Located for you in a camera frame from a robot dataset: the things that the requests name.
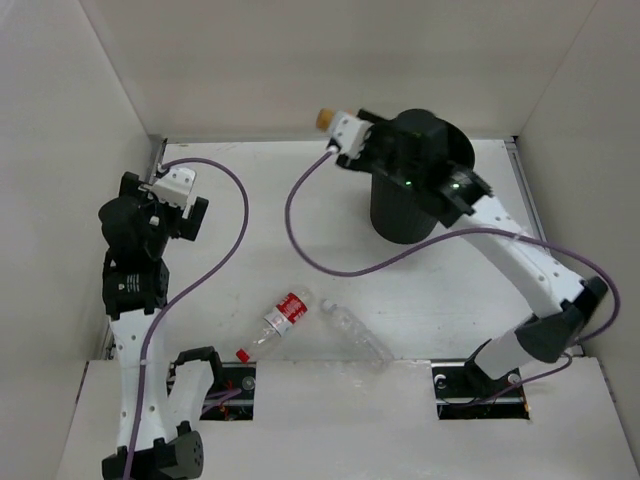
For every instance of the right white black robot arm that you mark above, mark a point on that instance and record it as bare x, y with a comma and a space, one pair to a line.
562, 301

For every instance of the clear unlabelled plastic bottle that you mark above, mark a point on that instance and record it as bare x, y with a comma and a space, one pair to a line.
359, 345

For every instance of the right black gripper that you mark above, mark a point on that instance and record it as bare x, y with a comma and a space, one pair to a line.
381, 127

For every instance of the orange juice bottle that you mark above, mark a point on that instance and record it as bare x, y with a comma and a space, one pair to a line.
325, 119

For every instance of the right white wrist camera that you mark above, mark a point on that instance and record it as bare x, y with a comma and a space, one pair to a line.
347, 133

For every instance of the black ribbed plastic bin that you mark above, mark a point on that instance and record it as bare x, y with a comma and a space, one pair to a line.
401, 209

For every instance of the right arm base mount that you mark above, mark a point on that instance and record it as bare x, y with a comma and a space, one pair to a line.
459, 396

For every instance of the right aluminium table rail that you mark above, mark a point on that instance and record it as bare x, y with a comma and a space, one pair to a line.
524, 188

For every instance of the red label plastic bottle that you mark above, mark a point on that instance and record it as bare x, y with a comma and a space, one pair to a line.
275, 325

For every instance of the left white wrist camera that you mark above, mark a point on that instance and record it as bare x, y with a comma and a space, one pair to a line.
171, 190

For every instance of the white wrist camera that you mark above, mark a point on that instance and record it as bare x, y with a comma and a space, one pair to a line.
347, 133
171, 190

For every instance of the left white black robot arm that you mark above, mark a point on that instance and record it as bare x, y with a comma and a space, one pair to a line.
161, 400

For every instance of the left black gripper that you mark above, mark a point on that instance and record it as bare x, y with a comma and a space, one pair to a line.
191, 218

